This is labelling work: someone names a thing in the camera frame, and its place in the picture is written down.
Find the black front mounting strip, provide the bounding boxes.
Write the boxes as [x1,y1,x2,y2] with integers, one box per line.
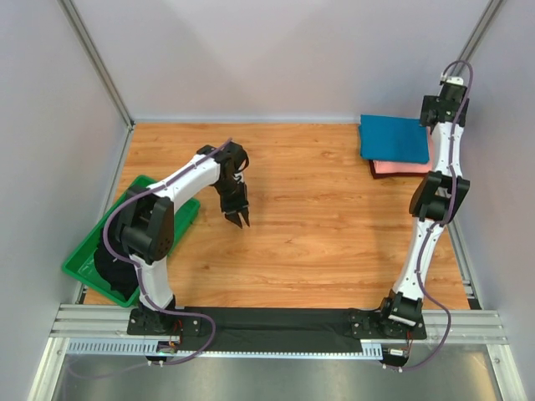
[180,307,363,353]

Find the aluminium frame post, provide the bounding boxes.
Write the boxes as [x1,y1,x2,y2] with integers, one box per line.
[58,0,135,129]
[458,0,507,62]

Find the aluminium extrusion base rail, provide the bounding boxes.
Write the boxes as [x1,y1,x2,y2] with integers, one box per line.
[49,304,508,345]

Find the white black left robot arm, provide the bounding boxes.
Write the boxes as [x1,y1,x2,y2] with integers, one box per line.
[102,140,250,317]

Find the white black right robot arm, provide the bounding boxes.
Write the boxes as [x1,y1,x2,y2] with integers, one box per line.
[380,77,470,330]

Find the aluminium frame post left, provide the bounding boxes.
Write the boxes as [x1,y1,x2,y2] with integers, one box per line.
[58,0,135,129]

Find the green plastic tray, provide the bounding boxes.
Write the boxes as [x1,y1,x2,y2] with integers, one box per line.
[62,175,200,312]

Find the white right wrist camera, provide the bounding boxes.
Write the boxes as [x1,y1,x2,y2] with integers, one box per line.
[440,74,465,86]

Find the aluminium frame post right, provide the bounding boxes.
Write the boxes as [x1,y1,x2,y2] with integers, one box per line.
[458,0,507,62]

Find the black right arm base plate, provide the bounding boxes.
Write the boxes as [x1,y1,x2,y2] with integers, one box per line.
[348,309,427,340]

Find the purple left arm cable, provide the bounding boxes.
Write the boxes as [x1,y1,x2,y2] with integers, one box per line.
[66,137,233,380]

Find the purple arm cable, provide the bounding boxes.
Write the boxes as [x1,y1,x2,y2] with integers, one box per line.
[382,60,476,373]
[66,137,233,380]

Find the blue t shirt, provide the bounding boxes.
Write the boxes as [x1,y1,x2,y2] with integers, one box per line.
[359,114,430,164]

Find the slotted aluminium cable rail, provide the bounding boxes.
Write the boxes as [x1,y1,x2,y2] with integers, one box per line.
[66,337,385,360]

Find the black t shirts in tray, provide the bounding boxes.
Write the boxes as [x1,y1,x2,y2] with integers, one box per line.
[94,237,138,300]

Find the folded pink t shirt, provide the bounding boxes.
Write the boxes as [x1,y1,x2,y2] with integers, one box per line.
[371,160,432,175]

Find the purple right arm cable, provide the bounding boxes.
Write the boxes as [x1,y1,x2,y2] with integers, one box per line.
[382,60,476,373]

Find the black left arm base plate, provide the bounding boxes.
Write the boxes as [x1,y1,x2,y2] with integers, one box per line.
[126,307,182,336]

